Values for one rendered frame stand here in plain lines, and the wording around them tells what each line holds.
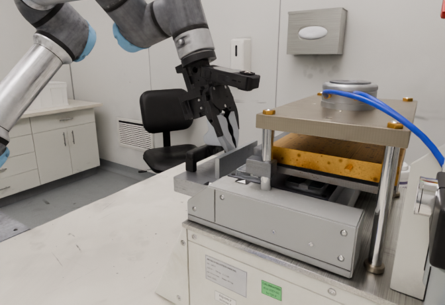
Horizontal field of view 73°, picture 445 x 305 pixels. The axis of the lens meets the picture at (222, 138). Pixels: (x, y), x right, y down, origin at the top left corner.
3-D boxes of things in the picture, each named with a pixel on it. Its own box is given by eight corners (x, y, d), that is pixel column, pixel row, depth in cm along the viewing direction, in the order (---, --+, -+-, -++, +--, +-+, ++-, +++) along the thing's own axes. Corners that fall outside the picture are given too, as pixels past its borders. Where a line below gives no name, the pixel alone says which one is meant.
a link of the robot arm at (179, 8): (166, -4, 65) (200, -22, 62) (181, 45, 66) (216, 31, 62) (145, -15, 58) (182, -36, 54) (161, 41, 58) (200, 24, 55)
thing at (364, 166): (405, 154, 53) (414, 100, 51) (393, 203, 35) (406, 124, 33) (308, 139, 62) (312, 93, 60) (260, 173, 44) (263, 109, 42)
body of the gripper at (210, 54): (207, 117, 67) (191, 65, 67) (239, 108, 62) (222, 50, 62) (185, 124, 61) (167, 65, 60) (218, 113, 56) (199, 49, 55)
